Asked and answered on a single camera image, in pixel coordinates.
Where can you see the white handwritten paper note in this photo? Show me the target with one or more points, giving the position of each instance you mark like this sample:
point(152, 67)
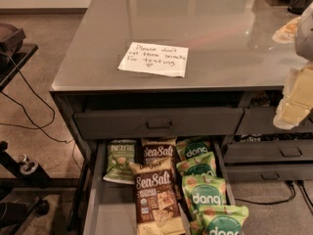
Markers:
point(155, 59)

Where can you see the bottom right grey drawer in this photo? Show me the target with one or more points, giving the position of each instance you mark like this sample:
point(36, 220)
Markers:
point(270, 172)

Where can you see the brown sea salt chip bag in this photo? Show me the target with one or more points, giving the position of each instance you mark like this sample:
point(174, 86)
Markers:
point(157, 210)

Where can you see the open middle grey drawer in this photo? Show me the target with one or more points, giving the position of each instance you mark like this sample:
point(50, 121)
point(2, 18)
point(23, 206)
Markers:
point(111, 207)

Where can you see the middle right grey drawer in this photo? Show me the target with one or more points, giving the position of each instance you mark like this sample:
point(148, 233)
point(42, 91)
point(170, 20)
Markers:
point(269, 152)

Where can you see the green white chip bag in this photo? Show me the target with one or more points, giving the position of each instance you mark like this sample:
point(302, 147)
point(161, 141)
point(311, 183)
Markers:
point(121, 153)

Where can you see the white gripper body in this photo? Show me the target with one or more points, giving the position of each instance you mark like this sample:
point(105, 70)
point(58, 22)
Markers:
point(305, 39)

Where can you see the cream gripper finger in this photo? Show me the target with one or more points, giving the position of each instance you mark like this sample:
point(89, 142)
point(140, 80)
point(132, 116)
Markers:
point(299, 87)
point(289, 115)

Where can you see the rear green dang bag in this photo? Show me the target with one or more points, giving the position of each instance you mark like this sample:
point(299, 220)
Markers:
point(192, 147)

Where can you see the green dang bag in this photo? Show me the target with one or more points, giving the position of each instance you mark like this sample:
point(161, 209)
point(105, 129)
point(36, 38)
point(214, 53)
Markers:
point(201, 164)
point(192, 147)
point(203, 189)
point(219, 220)

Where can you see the grey metal drawer cabinet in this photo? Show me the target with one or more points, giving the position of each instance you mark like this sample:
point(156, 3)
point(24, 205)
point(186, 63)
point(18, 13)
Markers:
point(232, 57)

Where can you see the top right grey drawer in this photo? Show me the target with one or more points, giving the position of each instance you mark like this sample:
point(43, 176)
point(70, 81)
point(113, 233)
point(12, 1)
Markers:
point(260, 121)

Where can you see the rear brown sea salt bag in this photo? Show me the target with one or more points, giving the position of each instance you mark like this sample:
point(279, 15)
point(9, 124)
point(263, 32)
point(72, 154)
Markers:
point(154, 149)

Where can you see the dark device on stand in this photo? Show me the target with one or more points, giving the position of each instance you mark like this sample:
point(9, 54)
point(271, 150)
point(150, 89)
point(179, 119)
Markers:
point(11, 39)

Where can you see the front green dang bag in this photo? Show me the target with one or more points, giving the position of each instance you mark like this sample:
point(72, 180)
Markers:
point(219, 220)

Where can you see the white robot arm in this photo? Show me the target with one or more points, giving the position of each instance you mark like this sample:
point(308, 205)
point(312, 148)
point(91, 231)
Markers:
point(303, 40)

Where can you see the top left grey drawer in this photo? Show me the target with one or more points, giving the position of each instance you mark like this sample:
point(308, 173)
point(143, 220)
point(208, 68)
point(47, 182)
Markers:
point(157, 122)

